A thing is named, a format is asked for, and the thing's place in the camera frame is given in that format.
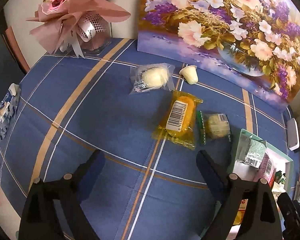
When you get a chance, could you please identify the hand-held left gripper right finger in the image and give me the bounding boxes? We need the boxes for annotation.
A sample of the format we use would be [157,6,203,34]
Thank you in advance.
[195,150,283,240]

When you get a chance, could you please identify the blue and white packet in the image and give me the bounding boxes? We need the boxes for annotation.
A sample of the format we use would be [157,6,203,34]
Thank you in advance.
[0,83,22,140]

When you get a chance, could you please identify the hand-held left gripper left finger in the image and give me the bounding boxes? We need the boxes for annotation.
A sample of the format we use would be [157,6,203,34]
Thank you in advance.
[19,149,105,240]

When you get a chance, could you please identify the pink flower bouquet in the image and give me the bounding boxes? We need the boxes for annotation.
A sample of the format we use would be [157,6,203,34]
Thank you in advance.
[26,0,132,58]

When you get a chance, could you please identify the teal cardboard box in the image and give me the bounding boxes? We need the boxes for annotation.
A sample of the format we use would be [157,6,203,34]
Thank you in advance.
[227,129,294,228]

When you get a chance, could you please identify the small white jelly cup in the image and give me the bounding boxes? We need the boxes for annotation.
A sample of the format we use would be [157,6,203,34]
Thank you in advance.
[179,65,199,84]

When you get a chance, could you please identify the yellow snack packet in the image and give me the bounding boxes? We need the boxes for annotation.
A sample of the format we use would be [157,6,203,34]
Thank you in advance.
[152,90,203,151]

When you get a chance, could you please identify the cream wafer roll packet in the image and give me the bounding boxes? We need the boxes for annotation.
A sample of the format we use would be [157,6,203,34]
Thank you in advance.
[233,210,245,226]

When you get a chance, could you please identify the clear packet with white pastry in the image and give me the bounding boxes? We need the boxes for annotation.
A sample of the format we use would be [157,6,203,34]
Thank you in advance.
[129,63,175,95]

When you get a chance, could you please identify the green and white snack packet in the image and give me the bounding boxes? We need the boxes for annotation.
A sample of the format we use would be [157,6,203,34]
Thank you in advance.
[237,139,267,168]

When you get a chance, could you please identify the pink snack packet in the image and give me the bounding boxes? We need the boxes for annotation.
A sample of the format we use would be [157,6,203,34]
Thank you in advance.
[256,152,277,185]

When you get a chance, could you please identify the brown wooden frame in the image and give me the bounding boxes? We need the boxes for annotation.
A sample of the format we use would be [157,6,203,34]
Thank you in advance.
[2,27,30,72]

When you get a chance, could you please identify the white electronic device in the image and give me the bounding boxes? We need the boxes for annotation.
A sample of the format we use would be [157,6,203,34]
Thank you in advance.
[286,118,300,152]

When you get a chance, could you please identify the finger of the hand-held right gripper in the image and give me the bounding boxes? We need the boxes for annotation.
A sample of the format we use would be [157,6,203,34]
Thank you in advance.
[277,192,300,240]

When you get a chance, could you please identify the blue plaid tablecloth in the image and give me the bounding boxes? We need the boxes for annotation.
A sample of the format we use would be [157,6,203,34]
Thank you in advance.
[0,38,294,240]

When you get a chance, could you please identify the clear green pastry packet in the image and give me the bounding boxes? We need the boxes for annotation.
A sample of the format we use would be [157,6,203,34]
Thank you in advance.
[197,110,232,145]

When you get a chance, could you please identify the flower painting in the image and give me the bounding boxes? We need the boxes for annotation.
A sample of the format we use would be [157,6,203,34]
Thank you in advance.
[137,0,300,112]

